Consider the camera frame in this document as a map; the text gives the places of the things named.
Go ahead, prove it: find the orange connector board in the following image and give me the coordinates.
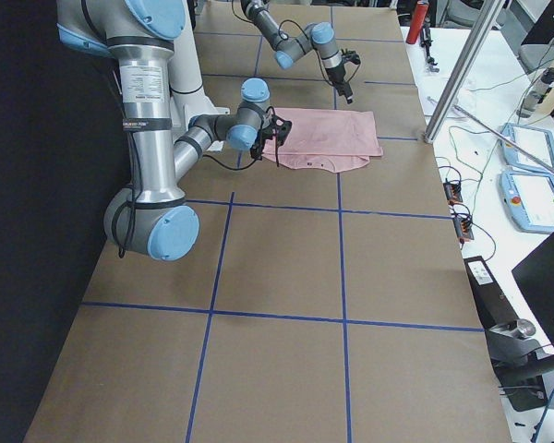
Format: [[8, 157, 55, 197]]
[[443, 181, 463, 206], [452, 214, 474, 245]]

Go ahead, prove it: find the blue teach pendant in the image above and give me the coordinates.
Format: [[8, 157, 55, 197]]
[[500, 169, 554, 234], [500, 123, 554, 173]]

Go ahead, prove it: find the black metal clamp stand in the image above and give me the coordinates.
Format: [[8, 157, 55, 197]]
[[485, 319, 554, 413]]

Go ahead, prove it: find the black box with label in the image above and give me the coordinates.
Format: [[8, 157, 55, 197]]
[[464, 256, 520, 334]]

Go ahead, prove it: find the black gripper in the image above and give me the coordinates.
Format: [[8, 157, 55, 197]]
[[326, 62, 354, 103], [249, 126, 279, 161]]

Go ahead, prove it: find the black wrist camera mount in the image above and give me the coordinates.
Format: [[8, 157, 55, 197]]
[[267, 106, 293, 166], [342, 49, 361, 66]]

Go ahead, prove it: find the clear water bottle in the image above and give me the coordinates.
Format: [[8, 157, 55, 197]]
[[519, 67, 554, 118]]

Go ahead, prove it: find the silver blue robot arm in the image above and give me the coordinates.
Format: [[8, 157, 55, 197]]
[[240, 1, 361, 104], [57, 1, 291, 261]]

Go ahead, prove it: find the near blue teach pendant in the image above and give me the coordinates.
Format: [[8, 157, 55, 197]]
[[500, 169, 554, 234]]

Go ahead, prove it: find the black monitor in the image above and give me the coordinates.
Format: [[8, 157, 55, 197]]
[[512, 232, 554, 346]]

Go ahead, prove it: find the black tripod stick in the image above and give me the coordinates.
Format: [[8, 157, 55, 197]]
[[420, 25, 440, 73]]

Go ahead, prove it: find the far blue teach pendant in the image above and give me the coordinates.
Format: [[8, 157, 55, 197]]
[[500, 123, 554, 173]]

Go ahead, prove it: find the red cylinder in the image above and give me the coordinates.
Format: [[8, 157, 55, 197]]
[[405, 0, 429, 44]]

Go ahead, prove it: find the orange connector board near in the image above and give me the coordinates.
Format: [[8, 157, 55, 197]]
[[452, 214, 474, 245]]

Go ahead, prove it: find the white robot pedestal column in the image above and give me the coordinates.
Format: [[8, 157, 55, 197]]
[[168, 23, 230, 142]]

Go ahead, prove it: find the orange connector board far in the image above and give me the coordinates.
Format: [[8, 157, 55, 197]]
[[443, 181, 463, 206]]

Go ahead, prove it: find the aluminium frame post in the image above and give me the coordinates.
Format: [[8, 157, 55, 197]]
[[423, 0, 504, 144]]

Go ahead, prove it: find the pink Snoopy t-shirt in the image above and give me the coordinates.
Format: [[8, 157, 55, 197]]
[[263, 108, 383, 174]]

